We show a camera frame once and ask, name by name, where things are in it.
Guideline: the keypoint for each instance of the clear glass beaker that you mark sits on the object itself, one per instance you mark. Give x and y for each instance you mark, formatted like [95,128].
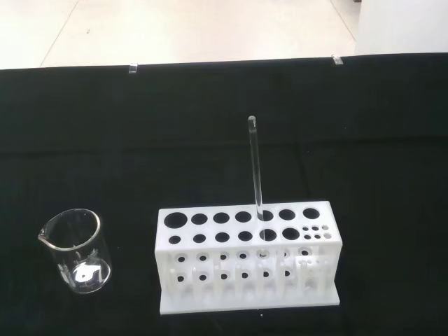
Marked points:
[78,252]

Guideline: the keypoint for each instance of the black bench cloth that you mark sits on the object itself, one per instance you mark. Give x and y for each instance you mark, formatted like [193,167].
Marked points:
[140,140]

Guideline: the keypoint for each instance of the clear plastic clip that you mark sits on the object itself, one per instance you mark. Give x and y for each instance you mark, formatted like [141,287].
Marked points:
[133,68]
[336,59]

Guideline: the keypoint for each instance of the white test tube rack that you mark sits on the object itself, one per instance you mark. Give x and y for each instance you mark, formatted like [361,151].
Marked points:
[245,252]

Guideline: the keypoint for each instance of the white board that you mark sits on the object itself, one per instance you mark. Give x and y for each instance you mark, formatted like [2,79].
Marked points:
[402,24]

